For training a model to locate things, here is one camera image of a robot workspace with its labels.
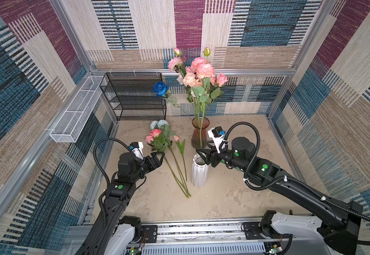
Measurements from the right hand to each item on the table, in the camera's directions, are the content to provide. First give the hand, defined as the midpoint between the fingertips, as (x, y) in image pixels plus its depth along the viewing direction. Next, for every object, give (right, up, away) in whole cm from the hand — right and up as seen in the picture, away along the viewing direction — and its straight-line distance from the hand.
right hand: (204, 148), depth 69 cm
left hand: (-20, -4, +7) cm, 21 cm away
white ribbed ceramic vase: (-1, -11, +4) cm, 12 cm away
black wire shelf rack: (-44, +31, +40) cm, 68 cm away
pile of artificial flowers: (-24, +3, +33) cm, 41 cm away
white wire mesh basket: (-73, +9, +23) cm, 77 cm away
